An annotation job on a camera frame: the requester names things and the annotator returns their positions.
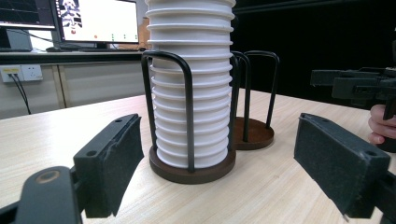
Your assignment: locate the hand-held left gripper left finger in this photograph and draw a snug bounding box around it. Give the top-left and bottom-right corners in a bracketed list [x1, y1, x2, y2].
[73, 113, 145, 218]

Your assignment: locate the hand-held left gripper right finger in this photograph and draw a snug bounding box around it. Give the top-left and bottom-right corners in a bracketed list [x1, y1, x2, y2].
[293, 112, 392, 222]

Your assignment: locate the black wire wooden cup holder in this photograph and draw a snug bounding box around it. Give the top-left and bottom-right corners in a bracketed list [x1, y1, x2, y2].
[140, 49, 280, 185]

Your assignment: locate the stack of white paper cups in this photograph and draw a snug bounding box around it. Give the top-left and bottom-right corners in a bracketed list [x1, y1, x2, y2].
[144, 0, 237, 170]

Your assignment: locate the dark background desk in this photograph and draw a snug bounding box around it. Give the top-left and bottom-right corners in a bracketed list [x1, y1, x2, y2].
[0, 49, 148, 66]

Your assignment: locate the brown cardboard box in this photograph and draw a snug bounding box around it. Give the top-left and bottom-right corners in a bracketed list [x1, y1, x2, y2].
[137, 17, 152, 50]

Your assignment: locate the bright computer monitor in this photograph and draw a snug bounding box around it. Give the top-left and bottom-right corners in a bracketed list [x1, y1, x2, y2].
[50, 0, 141, 50]

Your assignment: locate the dark computer monitor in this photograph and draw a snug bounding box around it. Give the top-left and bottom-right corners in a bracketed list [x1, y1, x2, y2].
[0, 0, 57, 31]

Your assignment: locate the black power cable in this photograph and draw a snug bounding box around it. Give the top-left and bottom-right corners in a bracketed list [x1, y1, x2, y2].
[8, 73, 32, 116]
[13, 73, 30, 108]

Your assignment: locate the white wall socket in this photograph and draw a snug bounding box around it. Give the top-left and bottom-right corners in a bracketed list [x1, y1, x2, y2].
[0, 63, 44, 83]

